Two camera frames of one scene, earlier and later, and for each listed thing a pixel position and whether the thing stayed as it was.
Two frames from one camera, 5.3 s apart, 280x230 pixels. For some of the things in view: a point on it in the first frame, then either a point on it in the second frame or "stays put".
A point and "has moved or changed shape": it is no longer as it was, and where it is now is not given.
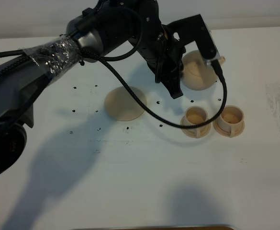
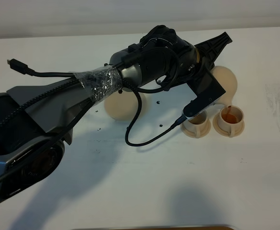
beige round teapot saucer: [120, 106] stays put
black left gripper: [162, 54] -> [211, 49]
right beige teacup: [230, 119] stays put
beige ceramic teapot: [196, 75] has moved or changed shape
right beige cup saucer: [225, 133] stays put
